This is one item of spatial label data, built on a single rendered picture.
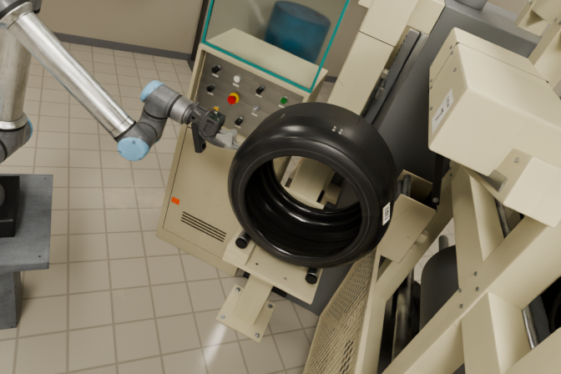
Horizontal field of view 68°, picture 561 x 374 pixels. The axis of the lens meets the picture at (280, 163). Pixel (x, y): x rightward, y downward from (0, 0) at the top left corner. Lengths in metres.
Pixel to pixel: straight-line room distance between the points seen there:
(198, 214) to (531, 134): 1.85
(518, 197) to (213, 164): 1.61
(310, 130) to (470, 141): 0.50
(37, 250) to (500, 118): 1.57
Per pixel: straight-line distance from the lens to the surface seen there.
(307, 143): 1.20
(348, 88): 1.52
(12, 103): 1.74
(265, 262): 1.63
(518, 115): 0.88
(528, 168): 0.82
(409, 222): 1.66
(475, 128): 0.88
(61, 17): 4.69
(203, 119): 1.40
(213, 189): 2.24
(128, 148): 1.41
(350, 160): 1.20
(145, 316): 2.35
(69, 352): 2.25
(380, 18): 1.45
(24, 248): 1.82
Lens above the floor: 1.98
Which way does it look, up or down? 33 degrees down
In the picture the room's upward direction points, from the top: 22 degrees clockwise
